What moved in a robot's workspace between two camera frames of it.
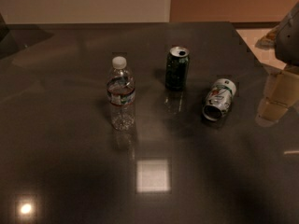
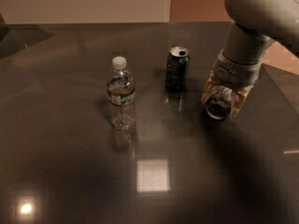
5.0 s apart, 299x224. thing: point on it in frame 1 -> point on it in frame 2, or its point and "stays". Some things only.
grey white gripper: x=289 y=44 -> x=234 y=72
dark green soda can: x=177 y=68 stays
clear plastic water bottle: x=121 y=92 stays
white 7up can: x=220 y=99 stays
